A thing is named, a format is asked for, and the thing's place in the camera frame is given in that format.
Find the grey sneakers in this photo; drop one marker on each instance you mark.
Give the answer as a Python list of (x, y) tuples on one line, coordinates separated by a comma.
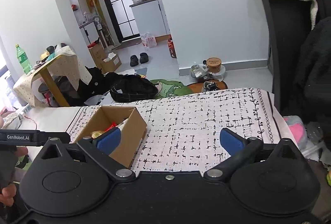
[(210, 86)]

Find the cardboard box with white paper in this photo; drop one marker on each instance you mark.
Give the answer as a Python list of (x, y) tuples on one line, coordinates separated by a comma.
[(111, 63)]

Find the black-framed glass door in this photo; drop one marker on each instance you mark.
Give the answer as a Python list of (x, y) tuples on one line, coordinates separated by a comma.
[(116, 1)]

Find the orange rug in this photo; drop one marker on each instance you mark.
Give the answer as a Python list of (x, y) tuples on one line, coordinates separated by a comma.
[(196, 87)]

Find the red snack packet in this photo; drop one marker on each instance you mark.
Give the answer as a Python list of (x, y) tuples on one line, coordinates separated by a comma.
[(113, 125)]

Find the black upright board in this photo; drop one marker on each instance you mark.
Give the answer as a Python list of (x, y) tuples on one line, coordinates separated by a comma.
[(287, 53)]

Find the yellow wooden table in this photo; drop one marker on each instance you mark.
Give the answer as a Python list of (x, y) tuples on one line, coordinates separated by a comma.
[(51, 84)]

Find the white bed sheet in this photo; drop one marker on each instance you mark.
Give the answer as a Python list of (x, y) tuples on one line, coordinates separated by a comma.
[(51, 120)]

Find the pink soft item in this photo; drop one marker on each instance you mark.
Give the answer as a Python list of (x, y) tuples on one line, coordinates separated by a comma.
[(296, 129)]

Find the cream dotted tablecloth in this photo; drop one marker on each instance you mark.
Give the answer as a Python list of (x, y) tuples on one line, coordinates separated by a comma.
[(64, 63)]

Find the brown cardboard box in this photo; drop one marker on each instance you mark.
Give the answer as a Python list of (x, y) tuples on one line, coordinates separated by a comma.
[(134, 133)]

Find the black coat with buttons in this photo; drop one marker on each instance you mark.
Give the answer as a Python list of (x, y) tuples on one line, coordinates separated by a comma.
[(94, 84)]

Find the green rug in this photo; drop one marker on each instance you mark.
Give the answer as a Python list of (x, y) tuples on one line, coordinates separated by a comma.
[(170, 88)]

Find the tall cardboard box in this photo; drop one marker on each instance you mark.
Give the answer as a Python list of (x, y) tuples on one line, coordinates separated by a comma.
[(97, 54)]

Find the white kitchen cabinet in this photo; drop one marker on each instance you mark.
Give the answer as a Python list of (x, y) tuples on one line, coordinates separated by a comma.
[(150, 19)]

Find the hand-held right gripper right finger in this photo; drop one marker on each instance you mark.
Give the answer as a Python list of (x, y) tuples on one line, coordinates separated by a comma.
[(232, 142)]

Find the black fleece garment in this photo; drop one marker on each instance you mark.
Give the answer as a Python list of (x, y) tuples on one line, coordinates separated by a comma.
[(315, 71)]

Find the green plastic bottle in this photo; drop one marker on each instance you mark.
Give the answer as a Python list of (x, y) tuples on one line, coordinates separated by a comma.
[(23, 61)]

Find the white standing fan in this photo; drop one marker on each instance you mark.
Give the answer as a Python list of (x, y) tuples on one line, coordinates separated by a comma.
[(97, 20)]

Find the black slipper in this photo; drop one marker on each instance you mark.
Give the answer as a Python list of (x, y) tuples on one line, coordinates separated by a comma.
[(134, 60), (144, 57)]

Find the black bag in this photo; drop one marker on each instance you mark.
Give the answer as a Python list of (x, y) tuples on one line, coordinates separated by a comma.
[(134, 88)]

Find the brown paper tub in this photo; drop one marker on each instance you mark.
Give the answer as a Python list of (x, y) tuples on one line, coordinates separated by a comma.
[(214, 64)]

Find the clear plastic trash bag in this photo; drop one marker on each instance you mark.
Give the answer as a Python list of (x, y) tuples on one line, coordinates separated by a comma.
[(200, 71)]

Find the dark red oil bottle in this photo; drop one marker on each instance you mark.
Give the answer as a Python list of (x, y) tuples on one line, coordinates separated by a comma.
[(172, 46)]

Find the green snack packet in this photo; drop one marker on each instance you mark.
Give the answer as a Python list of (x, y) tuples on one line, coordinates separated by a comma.
[(97, 133)]

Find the person's left hand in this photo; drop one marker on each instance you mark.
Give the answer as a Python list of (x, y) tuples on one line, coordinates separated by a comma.
[(9, 193)]

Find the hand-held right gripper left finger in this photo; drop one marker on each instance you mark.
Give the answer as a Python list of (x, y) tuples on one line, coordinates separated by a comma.
[(108, 140)]

